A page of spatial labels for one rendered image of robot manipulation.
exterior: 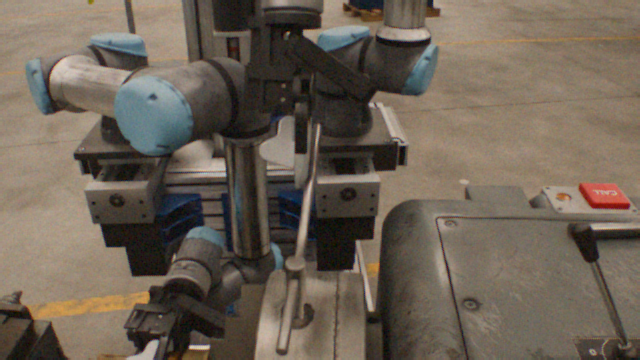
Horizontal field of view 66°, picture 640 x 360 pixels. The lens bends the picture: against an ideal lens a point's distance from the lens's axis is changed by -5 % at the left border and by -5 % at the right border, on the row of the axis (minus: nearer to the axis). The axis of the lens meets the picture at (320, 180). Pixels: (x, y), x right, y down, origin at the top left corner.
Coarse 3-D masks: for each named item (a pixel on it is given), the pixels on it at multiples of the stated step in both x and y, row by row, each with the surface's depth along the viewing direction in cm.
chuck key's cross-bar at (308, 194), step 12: (312, 144) 69; (312, 156) 67; (312, 168) 66; (312, 180) 65; (312, 192) 64; (300, 216) 62; (300, 228) 61; (300, 240) 60; (300, 252) 58; (288, 288) 54; (288, 300) 53; (288, 312) 51; (288, 324) 50; (288, 336) 49; (276, 348) 48; (288, 348) 48
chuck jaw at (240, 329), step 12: (252, 288) 70; (264, 288) 70; (252, 300) 69; (240, 312) 69; (252, 312) 69; (228, 324) 69; (240, 324) 69; (252, 324) 69; (216, 336) 71; (228, 336) 69; (240, 336) 69; (252, 336) 69; (216, 348) 69; (228, 348) 69; (240, 348) 69; (252, 348) 69
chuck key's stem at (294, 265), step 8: (296, 256) 55; (288, 264) 55; (296, 264) 55; (304, 264) 55; (288, 272) 55; (296, 272) 54; (304, 272) 55; (288, 280) 55; (304, 280) 56; (304, 288) 57; (304, 296) 57; (296, 304) 57; (296, 312) 59
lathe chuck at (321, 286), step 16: (272, 272) 69; (320, 272) 70; (336, 272) 70; (272, 288) 64; (320, 288) 64; (336, 288) 64; (272, 304) 61; (304, 304) 61; (320, 304) 61; (336, 304) 61; (272, 320) 59; (320, 320) 59; (256, 336) 58; (272, 336) 58; (304, 336) 58; (320, 336) 58; (256, 352) 57; (272, 352) 57; (288, 352) 57; (304, 352) 56; (320, 352) 56
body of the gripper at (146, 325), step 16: (160, 288) 83; (176, 288) 82; (192, 288) 82; (144, 304) 78; (160, 304) 78; (128, 320) 75; (144, 320) 75; (160, 320) 75; (128, 336) 74; (144, 336) 75; (176, 336) 74
